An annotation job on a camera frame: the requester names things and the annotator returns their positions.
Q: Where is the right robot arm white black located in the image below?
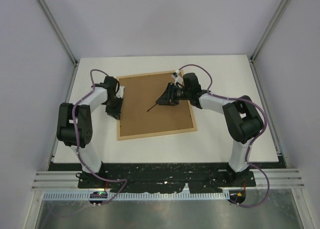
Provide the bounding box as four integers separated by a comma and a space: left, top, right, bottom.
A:
155, 72, 264, 186

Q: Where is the wooden picture frame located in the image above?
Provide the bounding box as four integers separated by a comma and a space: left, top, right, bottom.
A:
117, 71, 197, 141

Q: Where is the left aluminium frame post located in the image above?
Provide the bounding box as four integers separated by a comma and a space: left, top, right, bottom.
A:
31, 0, 80, 67

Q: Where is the right aluminium frame post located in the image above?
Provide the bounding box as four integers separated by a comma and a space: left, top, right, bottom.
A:
248, 0, 298, 64

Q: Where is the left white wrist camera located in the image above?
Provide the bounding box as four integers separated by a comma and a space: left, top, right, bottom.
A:
115, 85, 125, 99

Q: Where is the aluminium front rail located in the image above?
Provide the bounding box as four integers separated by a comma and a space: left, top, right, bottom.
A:
31, 168, 304, 192

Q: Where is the slotted grey cable duct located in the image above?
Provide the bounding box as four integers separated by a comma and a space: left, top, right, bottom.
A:
42, 190, 230, 201

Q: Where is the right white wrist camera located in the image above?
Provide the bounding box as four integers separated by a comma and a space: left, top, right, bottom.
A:
171, 69, 184, 87

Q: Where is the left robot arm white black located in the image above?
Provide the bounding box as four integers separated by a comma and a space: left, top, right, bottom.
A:
56, 75, 124, 188

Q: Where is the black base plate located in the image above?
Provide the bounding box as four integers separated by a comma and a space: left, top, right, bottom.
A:
75, 162, 256, 194

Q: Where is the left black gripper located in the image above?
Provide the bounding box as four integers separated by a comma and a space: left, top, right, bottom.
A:
105, 95, 124, 120

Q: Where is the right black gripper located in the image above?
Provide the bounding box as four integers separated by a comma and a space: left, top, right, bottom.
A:
156, 82, 191, 107

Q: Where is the aluminium frame post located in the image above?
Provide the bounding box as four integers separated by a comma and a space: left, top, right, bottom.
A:
31, 0, 80, 67
248, 0, 298, 64

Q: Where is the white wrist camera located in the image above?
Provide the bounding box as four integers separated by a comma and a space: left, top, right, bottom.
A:
171, 69, 184, 87
115, 85, 125, 99

